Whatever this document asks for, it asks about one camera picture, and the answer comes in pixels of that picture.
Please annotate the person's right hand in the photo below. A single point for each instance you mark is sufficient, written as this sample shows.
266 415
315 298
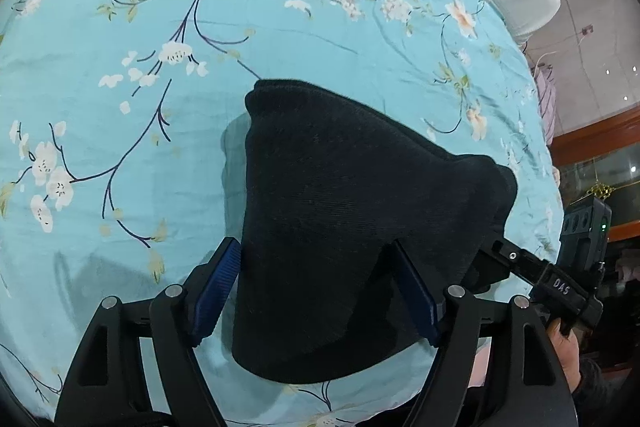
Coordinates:
565 357

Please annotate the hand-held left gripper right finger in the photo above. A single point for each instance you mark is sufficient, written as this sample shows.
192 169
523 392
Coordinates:
417 294

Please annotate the wooden cabinet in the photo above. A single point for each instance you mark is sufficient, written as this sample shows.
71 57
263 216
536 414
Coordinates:
607 167

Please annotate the pink cloth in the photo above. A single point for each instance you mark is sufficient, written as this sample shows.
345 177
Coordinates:
545 102

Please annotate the dark pants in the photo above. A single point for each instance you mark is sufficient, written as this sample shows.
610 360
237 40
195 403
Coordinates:
350 217

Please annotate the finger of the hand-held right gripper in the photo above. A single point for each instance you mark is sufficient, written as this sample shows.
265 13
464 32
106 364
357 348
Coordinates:
515 259

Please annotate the light blue floral bedsheet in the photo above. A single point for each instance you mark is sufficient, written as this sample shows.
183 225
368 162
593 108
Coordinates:
125 117

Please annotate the person's right forearm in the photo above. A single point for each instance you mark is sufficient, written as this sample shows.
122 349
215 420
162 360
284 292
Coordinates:
607 397

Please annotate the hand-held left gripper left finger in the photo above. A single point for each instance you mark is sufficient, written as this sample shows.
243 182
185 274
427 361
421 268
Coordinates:
215 292

